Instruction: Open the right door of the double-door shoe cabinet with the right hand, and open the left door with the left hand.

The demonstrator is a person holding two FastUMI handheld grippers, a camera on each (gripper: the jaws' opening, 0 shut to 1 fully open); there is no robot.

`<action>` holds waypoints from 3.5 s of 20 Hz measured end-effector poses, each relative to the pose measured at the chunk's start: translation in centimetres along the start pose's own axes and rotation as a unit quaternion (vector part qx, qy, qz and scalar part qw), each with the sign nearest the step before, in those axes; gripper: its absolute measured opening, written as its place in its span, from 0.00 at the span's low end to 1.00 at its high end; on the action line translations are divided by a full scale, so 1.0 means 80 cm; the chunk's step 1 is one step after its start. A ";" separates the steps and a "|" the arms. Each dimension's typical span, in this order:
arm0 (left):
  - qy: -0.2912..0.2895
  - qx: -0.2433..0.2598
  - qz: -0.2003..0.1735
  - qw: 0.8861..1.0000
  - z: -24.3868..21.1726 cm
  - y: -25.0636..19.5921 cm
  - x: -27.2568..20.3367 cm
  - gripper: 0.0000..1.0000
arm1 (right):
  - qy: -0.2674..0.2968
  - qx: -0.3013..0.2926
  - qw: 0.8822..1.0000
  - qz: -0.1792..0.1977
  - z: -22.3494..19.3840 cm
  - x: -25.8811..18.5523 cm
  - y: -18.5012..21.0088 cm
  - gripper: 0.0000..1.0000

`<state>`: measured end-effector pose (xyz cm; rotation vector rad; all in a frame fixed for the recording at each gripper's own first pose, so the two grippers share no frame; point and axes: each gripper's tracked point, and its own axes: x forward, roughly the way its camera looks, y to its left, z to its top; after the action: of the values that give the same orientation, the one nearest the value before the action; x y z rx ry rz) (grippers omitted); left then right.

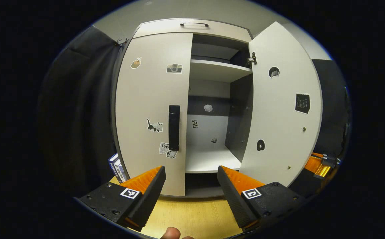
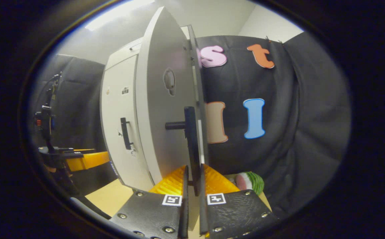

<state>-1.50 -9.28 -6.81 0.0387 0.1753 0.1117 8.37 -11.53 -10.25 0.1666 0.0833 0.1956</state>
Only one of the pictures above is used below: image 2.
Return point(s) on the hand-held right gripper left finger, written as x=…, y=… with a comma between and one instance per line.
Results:
x=185, y=215

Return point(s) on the toy watermelon slice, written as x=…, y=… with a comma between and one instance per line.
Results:
x=253, y=182

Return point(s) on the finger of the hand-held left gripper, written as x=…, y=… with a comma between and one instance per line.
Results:
x=79, y=152
x=87, y=161

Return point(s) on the cabinet door with camera sticker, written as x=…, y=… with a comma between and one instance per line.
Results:
x=116, y=109

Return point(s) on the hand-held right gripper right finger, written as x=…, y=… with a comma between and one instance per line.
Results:
x=203, y=215

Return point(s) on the dark camera stand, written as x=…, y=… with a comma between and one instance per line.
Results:
x=48, y=113

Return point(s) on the cabinet door with headphone sticker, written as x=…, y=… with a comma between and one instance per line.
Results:
x=159, y=109

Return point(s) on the white double-door shoe cabinet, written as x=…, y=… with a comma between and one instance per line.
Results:
x=122, y=54

